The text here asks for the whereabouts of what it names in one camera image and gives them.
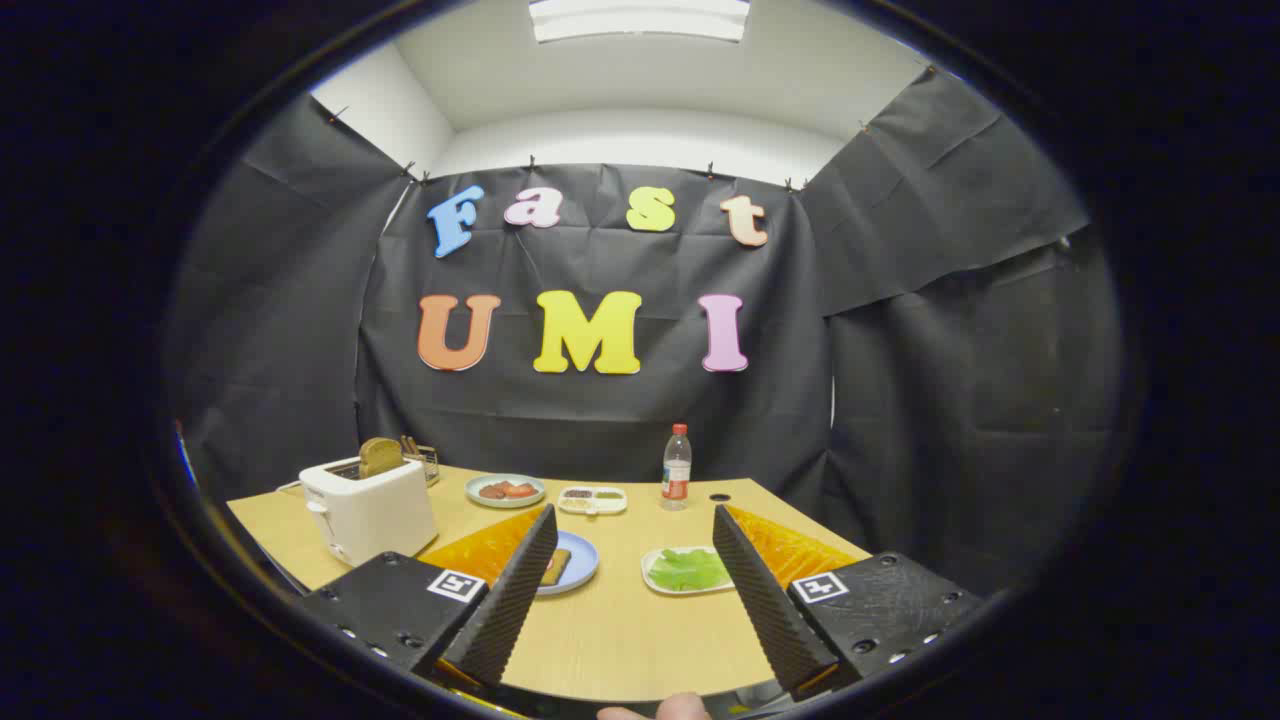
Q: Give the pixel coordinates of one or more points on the white toaster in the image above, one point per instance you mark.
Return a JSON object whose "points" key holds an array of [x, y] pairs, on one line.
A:
{"points": [[370, 512]]}

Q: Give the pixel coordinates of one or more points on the black backdrop cloth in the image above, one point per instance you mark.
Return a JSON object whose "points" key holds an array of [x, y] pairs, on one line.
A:
{"points": [[600, 420]]}

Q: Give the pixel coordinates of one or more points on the green lettuce leaf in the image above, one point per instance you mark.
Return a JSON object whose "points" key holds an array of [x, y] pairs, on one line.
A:
{"points": [[690, 570]]}

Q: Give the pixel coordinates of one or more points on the blue round plate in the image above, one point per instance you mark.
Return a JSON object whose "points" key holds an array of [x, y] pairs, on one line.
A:
{"points": [[582, 560]]}

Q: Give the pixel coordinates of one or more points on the pale green round plate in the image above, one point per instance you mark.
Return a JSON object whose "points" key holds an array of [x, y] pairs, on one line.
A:
{"points": [[505, 501]]}

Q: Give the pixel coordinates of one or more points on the clear plastic water bottle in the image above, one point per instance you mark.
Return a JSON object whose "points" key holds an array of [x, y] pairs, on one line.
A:
{"points": [[677, 470]]}

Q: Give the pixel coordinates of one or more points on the red tomato slice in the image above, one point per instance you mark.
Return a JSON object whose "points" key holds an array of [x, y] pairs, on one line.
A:
{"points": [[519, 489]]}

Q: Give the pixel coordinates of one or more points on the small toasted bread slice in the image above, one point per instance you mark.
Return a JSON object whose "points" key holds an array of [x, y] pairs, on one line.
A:
{"points": [[555, 567]]}

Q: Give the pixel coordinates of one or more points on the white square plate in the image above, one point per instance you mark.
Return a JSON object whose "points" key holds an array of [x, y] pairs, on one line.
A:
{"points": [[652, 578]]}

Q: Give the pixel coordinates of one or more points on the white divided dish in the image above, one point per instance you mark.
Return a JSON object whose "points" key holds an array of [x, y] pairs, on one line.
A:
{"points": [[593, 509]]}

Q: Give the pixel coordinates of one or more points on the ceiling light panel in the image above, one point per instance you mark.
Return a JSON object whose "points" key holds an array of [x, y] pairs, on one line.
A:
{"points": [[640, 20]]}

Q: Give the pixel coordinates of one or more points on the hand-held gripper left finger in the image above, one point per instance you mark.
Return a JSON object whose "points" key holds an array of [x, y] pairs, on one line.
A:
{"points": [[520, 590]]}

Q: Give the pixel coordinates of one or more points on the brown bread slice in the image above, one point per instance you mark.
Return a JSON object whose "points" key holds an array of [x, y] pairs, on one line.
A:
{"points": [[381, 456]]}

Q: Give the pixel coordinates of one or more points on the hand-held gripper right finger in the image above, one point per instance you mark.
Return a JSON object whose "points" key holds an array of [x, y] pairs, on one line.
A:
{"points": [[760, 600]]}

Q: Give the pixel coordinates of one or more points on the brown meat slice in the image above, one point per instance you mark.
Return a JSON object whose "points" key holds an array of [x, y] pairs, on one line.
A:
{"points": [[490, 491]]}

